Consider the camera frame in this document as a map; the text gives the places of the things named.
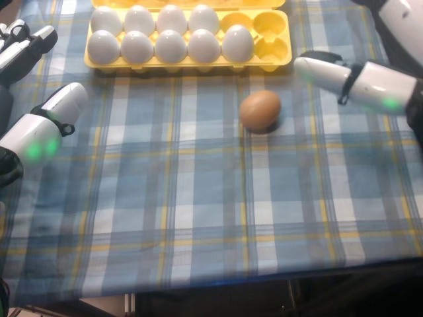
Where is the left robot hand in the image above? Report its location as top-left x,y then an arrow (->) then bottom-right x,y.
0,18 -> 89,189

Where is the blue checked tablecloth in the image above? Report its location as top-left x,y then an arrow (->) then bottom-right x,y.
0,0 -> 423,306

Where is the yellow egg carton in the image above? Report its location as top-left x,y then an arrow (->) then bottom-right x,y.
84,0 -> 293,74

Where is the brown egg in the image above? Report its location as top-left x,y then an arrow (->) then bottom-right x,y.
239,89 -> 282,130

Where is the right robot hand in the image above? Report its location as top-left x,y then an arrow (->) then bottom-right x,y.
293,0 -> 423,149

